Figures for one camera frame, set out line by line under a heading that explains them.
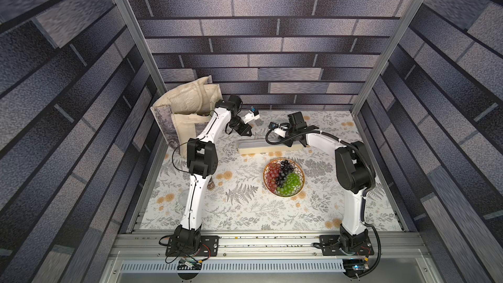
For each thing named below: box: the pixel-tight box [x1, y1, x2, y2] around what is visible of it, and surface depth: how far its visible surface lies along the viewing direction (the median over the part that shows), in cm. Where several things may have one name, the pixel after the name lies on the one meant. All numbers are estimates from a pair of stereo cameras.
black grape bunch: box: [276, 159, 295, 187], surface depth 92 cm
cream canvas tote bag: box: [149, 75, 224, 158], surface depth 94 cm
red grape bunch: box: [264, 161, 282, 192], surface depth 91 cm
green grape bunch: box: [276, 172, 302, 196], surface depth 89 cm
